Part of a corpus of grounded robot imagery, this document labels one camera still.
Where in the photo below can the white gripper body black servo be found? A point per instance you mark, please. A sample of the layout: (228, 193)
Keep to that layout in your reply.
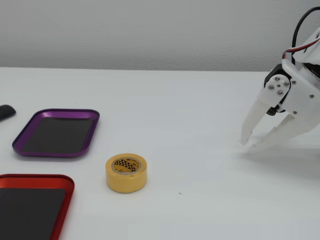
(301, 96)

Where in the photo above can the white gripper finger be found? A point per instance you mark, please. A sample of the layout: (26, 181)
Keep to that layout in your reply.
(271, 95)
(282, 133)

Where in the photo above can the yellow masking tape roll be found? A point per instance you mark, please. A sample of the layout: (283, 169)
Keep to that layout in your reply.
(125, 180)

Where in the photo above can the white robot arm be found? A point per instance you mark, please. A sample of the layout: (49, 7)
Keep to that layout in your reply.
(312, 45)

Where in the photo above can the purple metal dish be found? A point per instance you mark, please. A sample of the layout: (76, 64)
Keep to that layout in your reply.
(56, 133)

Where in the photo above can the red metal dish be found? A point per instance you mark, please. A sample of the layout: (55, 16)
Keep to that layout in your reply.
(30, 212)

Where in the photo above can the black plastic object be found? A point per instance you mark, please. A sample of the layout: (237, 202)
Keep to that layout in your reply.
(6, 110)

